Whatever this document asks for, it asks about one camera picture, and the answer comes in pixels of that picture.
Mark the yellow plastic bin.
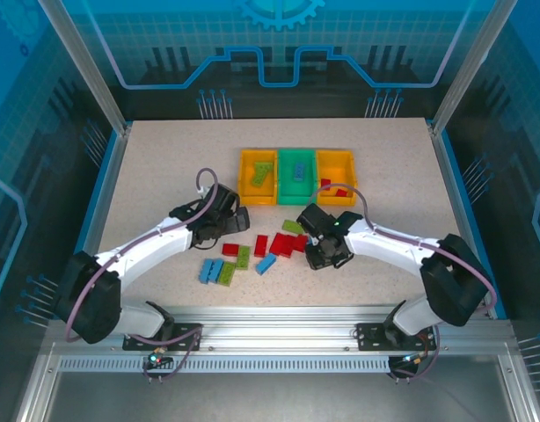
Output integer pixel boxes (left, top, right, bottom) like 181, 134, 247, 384
316, 149, 357, 207
237, 148, 281, 207

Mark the green plastic bin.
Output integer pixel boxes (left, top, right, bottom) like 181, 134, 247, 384
276, 148, 319, 207

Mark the small LED circuit board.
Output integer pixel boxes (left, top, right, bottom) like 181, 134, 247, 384
142, 349, 174, 370
390, 353, 429, 371

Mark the metal base panel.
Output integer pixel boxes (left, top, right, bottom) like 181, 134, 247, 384
43, 371, 520, 422

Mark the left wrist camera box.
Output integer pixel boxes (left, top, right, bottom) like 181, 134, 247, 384
198, 183, 241, 213

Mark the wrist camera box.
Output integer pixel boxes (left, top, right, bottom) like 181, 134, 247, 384
198, 183, 241, 213
296, 203, 335, 239

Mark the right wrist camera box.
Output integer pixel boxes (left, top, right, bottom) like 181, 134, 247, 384
296, 203, 335, 239

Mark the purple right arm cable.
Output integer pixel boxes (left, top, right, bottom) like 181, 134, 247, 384
311, 183, 493, 383

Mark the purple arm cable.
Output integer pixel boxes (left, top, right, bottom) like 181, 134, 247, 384
65, 168, 221, 383
311, 183, 493, 383

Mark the aluminium front mounting rail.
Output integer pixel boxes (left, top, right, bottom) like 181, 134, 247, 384
47, 305, 513, 353

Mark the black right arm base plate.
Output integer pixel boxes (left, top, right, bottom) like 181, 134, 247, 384
355, 323, 437, 352

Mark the slotted grey cable duct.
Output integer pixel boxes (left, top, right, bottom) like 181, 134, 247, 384
58, 356, 392, 374

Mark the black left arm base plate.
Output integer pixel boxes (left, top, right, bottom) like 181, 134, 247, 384
122, 323, 203, 352

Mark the aluminium table side rail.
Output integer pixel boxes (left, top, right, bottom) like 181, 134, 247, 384
61, 122, 135, 320
429, 122, 493, 320

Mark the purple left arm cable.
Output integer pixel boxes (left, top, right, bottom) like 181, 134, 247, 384
65, 168, 221, 383

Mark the aluminium frame post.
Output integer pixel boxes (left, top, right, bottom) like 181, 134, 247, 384
36, 0, 133, 135
429, 0, 507, 135

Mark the aluminium lower frame beam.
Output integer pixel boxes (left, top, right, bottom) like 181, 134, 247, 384
498, 351, 540, 422
13, 345, 60, 422

